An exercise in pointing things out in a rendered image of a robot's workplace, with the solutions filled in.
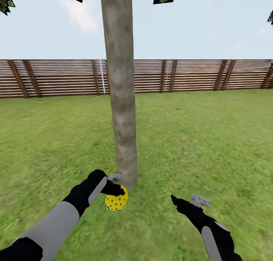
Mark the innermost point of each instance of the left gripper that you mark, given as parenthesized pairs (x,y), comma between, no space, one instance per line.
(114,189)

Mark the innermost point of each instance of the easter egg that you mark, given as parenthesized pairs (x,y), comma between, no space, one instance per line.
(116,203)

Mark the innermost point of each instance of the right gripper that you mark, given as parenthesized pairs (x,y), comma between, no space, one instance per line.
(186,208)

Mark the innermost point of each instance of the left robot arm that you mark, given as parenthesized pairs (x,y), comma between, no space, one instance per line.
(43,240)

